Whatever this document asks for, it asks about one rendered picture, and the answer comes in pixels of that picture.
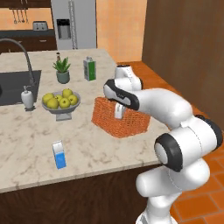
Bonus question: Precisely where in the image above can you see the black curved tap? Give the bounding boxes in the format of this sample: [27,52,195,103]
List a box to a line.
[0,38,38,88]

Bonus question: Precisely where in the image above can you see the dark wood base cupboards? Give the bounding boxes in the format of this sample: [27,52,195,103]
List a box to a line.
[0,29,58,55]

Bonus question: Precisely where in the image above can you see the orange woven basket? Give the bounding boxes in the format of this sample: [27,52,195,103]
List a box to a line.
[91,96,151,139]

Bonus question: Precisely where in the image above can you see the dark wood island cabinet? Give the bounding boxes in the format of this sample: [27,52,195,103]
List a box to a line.
[0,164,162,224]

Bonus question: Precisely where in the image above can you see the green and white carton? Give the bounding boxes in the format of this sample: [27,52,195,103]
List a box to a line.
[82,56,97,82]

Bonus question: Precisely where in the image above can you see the dark grey sink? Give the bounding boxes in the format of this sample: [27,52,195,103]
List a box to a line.
[0,69,42,107]

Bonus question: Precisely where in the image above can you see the tall brown wood cabinet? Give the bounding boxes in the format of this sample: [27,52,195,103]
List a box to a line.
[141,0,224,130]

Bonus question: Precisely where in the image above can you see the grey fruit bowl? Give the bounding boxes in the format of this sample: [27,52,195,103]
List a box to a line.
[41,91,81,122]

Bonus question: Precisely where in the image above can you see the white soap dispenser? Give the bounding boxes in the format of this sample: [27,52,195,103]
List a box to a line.
[20,85,37,112]

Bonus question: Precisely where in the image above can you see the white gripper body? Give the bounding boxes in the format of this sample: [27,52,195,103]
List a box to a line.
[114,102,127,120]

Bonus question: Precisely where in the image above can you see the grey fridge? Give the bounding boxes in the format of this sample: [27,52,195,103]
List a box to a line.
[50,0,98,51]

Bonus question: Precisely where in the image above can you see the dark wood wall cupboards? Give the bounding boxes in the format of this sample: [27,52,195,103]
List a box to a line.
[0,0,53,10]

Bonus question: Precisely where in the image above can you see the blue and white carton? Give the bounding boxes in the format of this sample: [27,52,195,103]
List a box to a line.
[52,139,67,171]

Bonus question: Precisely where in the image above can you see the potted green plant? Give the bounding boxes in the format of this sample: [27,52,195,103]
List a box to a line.
[52,56,72,85]

